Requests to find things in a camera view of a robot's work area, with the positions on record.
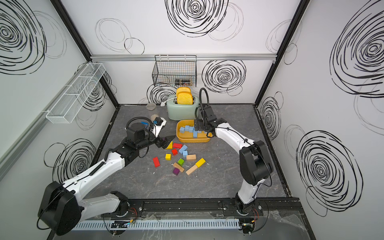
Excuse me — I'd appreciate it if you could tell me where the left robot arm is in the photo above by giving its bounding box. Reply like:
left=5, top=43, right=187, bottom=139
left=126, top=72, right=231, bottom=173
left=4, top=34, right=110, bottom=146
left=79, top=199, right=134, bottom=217
left=38, top=117, right=174, bottom=236

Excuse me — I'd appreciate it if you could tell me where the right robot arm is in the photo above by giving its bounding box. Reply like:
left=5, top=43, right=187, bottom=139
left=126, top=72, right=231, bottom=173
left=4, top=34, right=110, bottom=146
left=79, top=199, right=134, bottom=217
left=195, top=104, right=274, bottom=215

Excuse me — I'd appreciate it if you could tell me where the yellow plastic tub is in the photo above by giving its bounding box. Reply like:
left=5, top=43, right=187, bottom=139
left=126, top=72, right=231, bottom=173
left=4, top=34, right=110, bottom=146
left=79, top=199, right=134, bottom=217
left=177, top=120, right=212, bottom=143

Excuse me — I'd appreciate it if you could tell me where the mint green toaster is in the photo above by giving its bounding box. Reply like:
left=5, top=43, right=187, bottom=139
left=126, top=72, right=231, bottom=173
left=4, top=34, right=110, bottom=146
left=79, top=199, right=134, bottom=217
left=166, top=94, right=200, bottom=121

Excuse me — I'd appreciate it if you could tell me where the red block left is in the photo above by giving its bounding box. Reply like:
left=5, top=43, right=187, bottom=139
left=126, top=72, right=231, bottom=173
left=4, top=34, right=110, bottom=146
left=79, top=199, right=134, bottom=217
left=153, top=157, right=161, bottom=168

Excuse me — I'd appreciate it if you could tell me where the yellow toast slice front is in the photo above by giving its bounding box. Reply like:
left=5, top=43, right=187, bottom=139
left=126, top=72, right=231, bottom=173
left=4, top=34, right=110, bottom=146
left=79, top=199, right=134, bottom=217
left=177, top=92, right=194, bottom=105

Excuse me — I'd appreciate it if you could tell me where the yellow toast slice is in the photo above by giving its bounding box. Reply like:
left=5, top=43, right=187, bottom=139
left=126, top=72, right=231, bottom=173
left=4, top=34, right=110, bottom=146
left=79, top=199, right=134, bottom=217
left=177, top=92, right=194, bottom=105
left=176, top=87, right=191, bottom=96

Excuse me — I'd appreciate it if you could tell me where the yellow bar block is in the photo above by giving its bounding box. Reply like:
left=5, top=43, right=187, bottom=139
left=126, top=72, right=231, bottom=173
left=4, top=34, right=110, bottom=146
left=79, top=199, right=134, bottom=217
left=166, top=141, right=173, bottom=150

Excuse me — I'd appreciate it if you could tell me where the yellow cube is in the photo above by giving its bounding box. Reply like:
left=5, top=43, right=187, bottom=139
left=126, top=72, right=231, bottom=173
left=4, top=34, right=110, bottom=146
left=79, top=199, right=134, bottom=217
left=165, top=154, right=172, bottom=161

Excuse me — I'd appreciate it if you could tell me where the long red block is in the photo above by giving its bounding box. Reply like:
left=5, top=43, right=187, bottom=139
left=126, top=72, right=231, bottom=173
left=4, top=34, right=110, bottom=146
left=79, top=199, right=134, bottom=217
left=173, top=143, right=183, bottom=149

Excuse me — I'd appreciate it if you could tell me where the natural wood block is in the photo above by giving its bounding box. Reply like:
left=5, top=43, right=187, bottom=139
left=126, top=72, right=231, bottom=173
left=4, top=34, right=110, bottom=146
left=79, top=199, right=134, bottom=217
left=186, top=155, right=197, bottom=162

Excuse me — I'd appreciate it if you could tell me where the long yellow block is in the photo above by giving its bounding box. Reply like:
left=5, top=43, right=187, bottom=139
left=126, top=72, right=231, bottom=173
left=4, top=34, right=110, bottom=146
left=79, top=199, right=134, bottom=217
left=195, top=158, right=206, bottom=168

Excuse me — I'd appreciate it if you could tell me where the yellow toast slice back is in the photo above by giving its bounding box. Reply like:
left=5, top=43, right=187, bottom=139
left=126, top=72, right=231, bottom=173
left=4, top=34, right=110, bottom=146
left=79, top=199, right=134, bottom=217
left=176, top=87, right=191, bottom=96

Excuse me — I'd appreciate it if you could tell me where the green cube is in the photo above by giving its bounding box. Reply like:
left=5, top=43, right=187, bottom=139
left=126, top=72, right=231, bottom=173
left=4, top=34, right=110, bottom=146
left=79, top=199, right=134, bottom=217
left=178, top=159, right=185, bottom=166

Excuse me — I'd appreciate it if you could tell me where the purple cube bottom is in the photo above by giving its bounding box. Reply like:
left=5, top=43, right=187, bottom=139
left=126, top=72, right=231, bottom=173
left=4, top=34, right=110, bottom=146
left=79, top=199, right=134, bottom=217
left=173, top=168, right=180, bottom=176

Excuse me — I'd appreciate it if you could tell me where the long natural wood plank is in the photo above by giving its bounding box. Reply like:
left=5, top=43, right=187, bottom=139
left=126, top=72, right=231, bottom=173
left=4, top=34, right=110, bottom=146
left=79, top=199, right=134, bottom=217
left=186, top=165, right=199, bottom=176

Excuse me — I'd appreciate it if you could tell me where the thin wood plank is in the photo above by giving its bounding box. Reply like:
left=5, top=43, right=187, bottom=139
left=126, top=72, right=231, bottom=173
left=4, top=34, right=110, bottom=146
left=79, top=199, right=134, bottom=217
left=173, top=163, right=185, bottom=172

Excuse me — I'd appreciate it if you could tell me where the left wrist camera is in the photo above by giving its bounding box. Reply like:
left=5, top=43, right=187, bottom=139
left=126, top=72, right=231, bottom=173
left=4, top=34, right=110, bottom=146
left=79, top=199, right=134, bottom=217
left=151, top=117, right=167, bottom=137

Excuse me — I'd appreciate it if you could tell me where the black wire wall basket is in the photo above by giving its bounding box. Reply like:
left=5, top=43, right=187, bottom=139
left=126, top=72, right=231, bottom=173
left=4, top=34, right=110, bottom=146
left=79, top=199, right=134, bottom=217
left=152, top=55, right=198, bottom=87

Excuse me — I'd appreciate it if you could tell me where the white wire wall shelf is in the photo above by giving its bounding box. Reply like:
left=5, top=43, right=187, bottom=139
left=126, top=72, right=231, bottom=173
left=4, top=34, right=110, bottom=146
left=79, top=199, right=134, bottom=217
left=46, top=63, right=106, bottom=124

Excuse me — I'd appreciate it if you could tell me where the white slotted cable duct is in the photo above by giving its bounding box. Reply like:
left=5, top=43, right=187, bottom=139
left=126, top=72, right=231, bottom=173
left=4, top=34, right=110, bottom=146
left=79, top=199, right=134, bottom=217
left=73, top=219, right=241, bottom=231

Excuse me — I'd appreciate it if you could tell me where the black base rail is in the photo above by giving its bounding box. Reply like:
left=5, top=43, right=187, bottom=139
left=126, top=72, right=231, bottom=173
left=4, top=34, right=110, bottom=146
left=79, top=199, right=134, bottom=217
left=89, top=197, right=302, bottom=217

